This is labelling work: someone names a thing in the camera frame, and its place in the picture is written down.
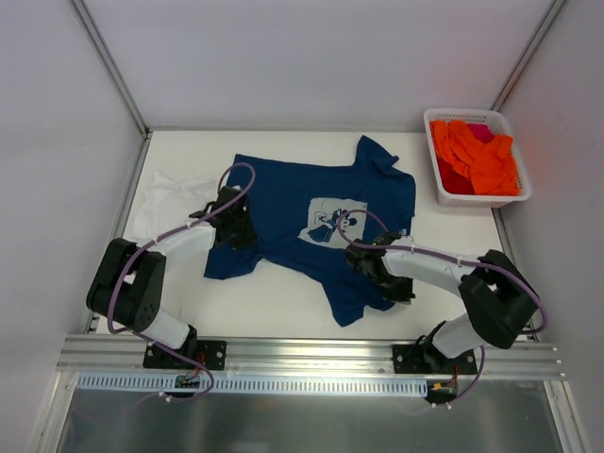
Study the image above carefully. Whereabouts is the blue printed t-shirt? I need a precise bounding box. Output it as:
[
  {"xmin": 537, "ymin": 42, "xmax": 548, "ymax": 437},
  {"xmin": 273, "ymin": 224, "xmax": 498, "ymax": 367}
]
[{"xmin": 204, "ymin": 136, "xmax": 416, "ymax": 327}]

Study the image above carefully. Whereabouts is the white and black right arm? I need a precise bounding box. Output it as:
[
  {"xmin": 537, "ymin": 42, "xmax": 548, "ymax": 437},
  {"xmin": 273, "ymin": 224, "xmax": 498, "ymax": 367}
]
[{"xmin": 346, "ymin": 232, "xmax": 541, "ymax": 374}]

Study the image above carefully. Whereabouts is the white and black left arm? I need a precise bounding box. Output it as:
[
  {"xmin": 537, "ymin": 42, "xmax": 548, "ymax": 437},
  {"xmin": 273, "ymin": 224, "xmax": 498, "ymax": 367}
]
[{"xmin": 86, "ymin": 187, "xmax": 257, "ymax": 368}]

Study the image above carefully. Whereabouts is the white folded t-shirt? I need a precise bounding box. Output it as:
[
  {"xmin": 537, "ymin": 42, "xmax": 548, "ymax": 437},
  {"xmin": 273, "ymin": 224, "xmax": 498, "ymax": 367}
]
[{"xmin": 126, "ymin": 172, "xmax": 216, "ymax": 243}]

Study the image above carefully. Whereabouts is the red t-shirt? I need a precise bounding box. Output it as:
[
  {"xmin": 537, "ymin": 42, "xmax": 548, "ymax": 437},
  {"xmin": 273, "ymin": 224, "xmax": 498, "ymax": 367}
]
[{"xmin": 437, "ymin": 159, "xmax": 475, "ymax": 195}]

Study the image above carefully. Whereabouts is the white plastic laundry basket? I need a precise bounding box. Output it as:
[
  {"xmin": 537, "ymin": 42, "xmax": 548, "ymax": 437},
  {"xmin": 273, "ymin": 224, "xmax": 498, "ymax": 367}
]
[{"xmin": 424, "ymin": 108, "xmax": 531, "ymax": 208}]

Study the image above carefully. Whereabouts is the orange t-shirt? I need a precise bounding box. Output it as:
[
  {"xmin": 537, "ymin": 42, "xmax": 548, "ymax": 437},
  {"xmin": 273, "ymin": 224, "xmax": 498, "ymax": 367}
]
[{"xmin": 429, "ymin": 120, "xmax": 520, "ymax": 196}]

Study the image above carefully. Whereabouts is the pink t-shirt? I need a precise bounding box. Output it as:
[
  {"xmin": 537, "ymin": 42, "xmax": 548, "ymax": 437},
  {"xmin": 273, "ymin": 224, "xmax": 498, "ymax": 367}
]
[{"xmin": 467, "ymin": 124, "xmax": 495, "ymax": 143}]

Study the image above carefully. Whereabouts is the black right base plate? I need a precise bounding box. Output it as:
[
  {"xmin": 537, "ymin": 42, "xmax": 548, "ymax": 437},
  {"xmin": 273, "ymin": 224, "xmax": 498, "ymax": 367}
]
[{"xmin": 391, "ymin": 344, "xmax": 478, "ymax": 376}]

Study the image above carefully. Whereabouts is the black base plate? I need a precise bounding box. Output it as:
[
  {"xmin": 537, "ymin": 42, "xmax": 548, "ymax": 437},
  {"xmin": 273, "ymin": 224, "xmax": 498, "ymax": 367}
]
[
  {"xmin": 391, "ymin": 344, "xmax": 478, "ymax": 376},
  {"xmin": 143, "ymin": 339, "xmax": 227, "ymax": 371}
]

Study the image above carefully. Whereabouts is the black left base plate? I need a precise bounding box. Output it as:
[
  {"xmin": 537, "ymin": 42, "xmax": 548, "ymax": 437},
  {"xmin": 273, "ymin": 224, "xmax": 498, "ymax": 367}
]
[{"xmin": 143, "ymin": 339, "xmax": 227, "ymax": 371}]

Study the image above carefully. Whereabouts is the slotted white cable duct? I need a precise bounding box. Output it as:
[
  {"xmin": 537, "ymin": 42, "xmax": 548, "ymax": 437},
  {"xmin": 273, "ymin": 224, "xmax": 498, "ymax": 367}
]
[{"xmin": 76, "ymin": 372, "xmax": 428, "ymax": 398}]

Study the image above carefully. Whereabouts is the aluminium mounting rail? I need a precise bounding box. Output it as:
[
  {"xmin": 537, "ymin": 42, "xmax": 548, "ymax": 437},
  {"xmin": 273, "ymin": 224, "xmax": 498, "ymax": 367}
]
[{"xmin": 57, "ymin": 334, "xmax": 567, "ymax": 381}]

